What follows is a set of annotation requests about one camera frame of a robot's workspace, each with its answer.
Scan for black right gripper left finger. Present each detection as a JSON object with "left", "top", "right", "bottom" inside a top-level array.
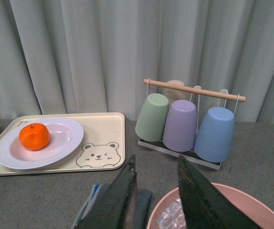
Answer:
[{"left": 76, "top": 155, "right": 138, "bottom": 229}]

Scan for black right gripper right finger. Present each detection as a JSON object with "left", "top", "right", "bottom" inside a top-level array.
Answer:
[{"left": 178, "top": 156, "right": 261, "bottom": 229}]

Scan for white ridged plate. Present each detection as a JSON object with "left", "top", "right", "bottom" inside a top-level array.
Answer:
[{"left": 0, "top": 117, "right": 84, "bottom": 170}]

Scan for orange mandarin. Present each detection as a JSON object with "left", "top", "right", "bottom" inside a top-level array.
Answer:
[{"left": 19, "top": 123, "right": 50, "bottom": 151}]

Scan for grey blue-edged cloth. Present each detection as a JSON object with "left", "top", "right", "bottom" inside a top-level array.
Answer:
[{"left": 71, "top": 184, "right": 152, "bottom": 229}]

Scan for clear ice cubes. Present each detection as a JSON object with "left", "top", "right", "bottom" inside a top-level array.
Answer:
[{"left": 156, "top": 198, "right": 186, "bottom": 229}]

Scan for pink bowl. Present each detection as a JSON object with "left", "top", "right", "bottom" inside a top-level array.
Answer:
[{"left": 147, "top": 183, "right": 274, "bottom": 229}]

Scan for blue cup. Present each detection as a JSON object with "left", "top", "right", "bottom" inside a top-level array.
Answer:
[{"left": 194, "top": 107, "right": 234, "bottom": 163}]

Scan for cream bear tray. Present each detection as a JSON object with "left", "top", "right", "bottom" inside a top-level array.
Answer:
[{"left": 0, "top": 113, "right": 125, "bottom": 176}]

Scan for white cup holder rack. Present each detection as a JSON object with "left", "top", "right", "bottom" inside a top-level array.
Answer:
[{"left": 138, "top": 78, "right": 246, "bottom": 170}]

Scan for purple cup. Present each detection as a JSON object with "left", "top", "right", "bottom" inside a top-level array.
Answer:
[{"left": 162, "top": 100, "right": 197, "bottom": 152}]

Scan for light green cup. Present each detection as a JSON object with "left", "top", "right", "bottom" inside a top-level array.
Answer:
[{"left": 135, "top": 93, "right": 169, "bottom": 142}]

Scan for beige cup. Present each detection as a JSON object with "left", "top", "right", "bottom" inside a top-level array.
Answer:
[{"left": 163, "top": 80, "right": 187, "bottom": 106}]

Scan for grey curtain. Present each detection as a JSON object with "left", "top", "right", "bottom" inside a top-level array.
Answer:
[{"left": 0, "top": 0, "right": 274, "bottom": 124}]

